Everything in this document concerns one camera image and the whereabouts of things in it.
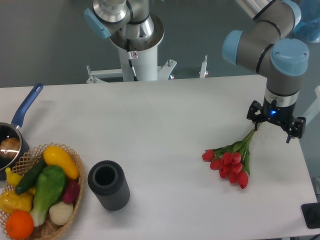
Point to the dark grey ribbed vase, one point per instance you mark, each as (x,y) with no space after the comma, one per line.
(107,181)

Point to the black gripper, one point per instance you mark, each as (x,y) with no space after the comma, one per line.
(279,116)

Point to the small yellow pear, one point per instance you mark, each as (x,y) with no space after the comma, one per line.
(12,178)

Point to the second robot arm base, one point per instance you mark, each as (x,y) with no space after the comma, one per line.
(132,17)

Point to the yellow bell pepper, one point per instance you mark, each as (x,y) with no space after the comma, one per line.
(11,202)

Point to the blue handled saucepan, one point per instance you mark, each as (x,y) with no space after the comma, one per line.
(12,130)

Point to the woven wicker basket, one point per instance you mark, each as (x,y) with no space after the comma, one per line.
(48,230)

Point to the fried food piece in pan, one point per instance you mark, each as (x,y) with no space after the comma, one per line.
(9,148)

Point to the yellow squash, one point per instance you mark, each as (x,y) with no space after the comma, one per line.
(55,155)

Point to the green lettuce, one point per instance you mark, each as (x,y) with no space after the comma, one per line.
(49,187)

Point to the black device at table edge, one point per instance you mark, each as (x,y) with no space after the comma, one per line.
(311,214)

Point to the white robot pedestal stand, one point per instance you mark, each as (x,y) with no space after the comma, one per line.
(138,58)

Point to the purple red onion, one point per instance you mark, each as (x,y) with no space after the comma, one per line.
(71,192)

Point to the orange fruit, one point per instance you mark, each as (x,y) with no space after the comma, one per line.
(19,225)

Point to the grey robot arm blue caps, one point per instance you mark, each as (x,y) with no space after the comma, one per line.
(267,51)

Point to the red tulip bouquet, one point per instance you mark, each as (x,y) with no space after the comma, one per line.
(232,161)

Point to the white garlic bulb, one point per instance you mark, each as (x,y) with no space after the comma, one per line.
(61,212)

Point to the green cucumber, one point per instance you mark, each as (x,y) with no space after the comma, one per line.
(30,177)

